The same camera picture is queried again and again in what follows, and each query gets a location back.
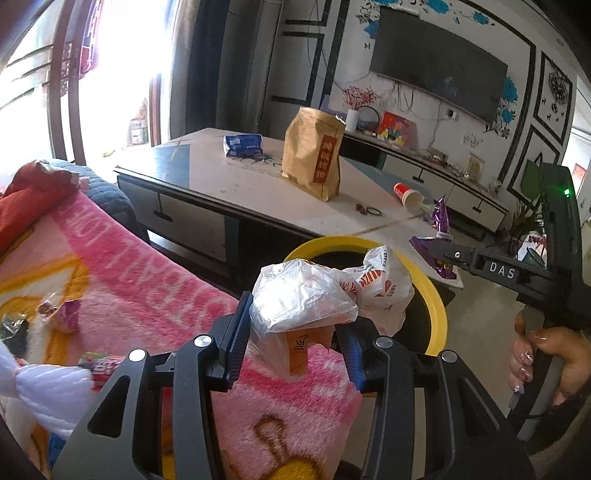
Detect potted green plant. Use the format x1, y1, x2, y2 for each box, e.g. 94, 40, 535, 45
505, 199, 544, 257

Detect white plastic bag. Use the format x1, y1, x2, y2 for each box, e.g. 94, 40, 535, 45
249, 245, 415, 382

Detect red paper cup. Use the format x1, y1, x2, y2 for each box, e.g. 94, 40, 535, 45
393, 182, 424, 210

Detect red snack tube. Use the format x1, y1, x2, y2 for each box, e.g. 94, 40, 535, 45
77, 352, 124, 391

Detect yellow rimmed trash bin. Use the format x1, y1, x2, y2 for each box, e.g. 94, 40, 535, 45
284, 236, 448, 357

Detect brown framed glass door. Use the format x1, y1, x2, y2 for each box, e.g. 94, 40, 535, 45
1, 1, 168, 168

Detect dark blue sofa cushion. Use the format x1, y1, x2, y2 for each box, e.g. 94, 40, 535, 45
49, 159, 148, 241

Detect red blanket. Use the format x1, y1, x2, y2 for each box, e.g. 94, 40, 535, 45
0, 160, 81, 254

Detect pink cartoon bear blanket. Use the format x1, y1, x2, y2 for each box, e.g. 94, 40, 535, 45
1, 194, 362, 479

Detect brown paper bag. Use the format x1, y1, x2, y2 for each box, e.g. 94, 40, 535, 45
280, 107, 345, 202

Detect white vase red flowers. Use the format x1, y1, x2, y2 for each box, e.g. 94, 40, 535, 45
342, 85, 378, 133

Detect right hand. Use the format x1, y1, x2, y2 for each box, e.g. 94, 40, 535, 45
508, 311, 590, 406

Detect red framed picture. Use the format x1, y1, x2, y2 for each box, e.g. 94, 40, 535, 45
378, 112, 418, 150

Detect blue tissue pack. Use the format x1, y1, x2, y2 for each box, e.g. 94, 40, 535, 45
222, 134, 263, 158

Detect dark green snack wrapper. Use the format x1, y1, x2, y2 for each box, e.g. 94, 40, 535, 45
1, 313, 29, 342

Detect grey standing air conditioner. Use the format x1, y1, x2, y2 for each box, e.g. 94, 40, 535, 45
215, 0, 283, 133

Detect black wall television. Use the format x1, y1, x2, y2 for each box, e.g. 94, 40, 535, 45
370, 7, 508, 124

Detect white coffee table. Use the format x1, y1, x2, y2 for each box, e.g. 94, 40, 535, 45
115, 128, 439, 280

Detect pink yellow snack wrapper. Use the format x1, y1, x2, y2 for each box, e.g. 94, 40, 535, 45
37, 299, 81, 334

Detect purple snack wrapper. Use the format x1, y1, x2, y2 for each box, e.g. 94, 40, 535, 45
409, 198, 457, 280

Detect dark blue curtain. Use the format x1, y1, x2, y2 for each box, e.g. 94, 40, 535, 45
185, 0, 229, 133

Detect white tv cabinet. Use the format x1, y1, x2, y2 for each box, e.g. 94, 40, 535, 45
341, 133, 509, 233

